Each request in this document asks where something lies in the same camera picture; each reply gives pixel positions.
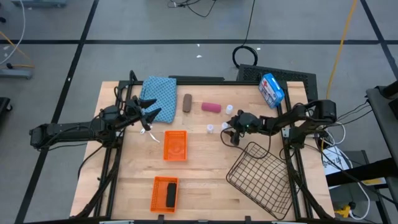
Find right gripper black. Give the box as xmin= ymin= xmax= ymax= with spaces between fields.
xmin=222 ymin=110 xmax=261 ymax=147

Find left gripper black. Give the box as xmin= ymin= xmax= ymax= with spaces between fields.
xmin=123 ymin=95 xmax=163 ymax=126

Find blue dotted cloth bag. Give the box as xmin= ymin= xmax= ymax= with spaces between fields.
xmin=139 ymin=76 xmax=178 ymax=144

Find pink bandage roll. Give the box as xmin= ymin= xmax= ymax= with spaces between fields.
xmin=201 ymin=101 xmax=223 ymax=114

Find brown bandage roll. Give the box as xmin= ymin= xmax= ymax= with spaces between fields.
xmin=182 ymin=93 xmax=193 ymax=113

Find orange plastic slotted basket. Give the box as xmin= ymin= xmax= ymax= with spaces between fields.
xmin=163 ymin=130 xmax=188 ymax=162
xmin=150 ymin=175 xmax=180 ymax=214

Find blue first aid kit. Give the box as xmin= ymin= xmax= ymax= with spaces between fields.
xmin=258 ymin=73 xmax=285 ymax=110

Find black perforated computer tower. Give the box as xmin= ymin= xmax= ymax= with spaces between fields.
xmin=236 ymin=63 xmax=319 ymax=104

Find white paper sheets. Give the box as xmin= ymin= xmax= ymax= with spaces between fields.
xmin=321 ymin=145 xmax=347 ymax=177

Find black metal beam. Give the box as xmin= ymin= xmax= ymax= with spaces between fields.
xmin=325 ymin=157 xmax=398 ymax=188

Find yellow power plug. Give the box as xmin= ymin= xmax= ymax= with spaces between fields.
xmin=333 ymin=203 xmax=353 ymax=219

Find grey desk foot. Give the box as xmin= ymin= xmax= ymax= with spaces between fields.
xmin=0 ymin=68 xmax=34 ymax=80
xmin=12 ymin=0 xmax=68 ymax=9

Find black caster base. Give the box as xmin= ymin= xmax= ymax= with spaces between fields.
xmin=0 ymin=96 xmax=14 ymax=121

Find black side desk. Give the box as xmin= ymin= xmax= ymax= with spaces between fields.
xmin=366 ymin=79 xmax=398 ymax=163

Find black wire basket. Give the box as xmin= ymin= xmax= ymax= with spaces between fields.
xmin=226 ymin=141 xmax=295 ymax=221

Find coiled black floor cable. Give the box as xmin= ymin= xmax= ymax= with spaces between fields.
xmin=231 ymin=0 xmax=259 ymax=70

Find thin black floor cable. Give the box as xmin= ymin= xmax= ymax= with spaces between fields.
xmin=167 ymin=0 xmax=217 ymax=19

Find orange floor cable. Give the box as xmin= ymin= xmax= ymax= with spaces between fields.
xmin=0 ymin=30 xmax=36 ymax=70

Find thick yellow cable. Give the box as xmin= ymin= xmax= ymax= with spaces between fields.
xmin=325 ymin=0 xmax=359 ymax=100

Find white floor cable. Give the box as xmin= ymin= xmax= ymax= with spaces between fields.
xmin=0 ymin=0 xmax=26 ymax=67

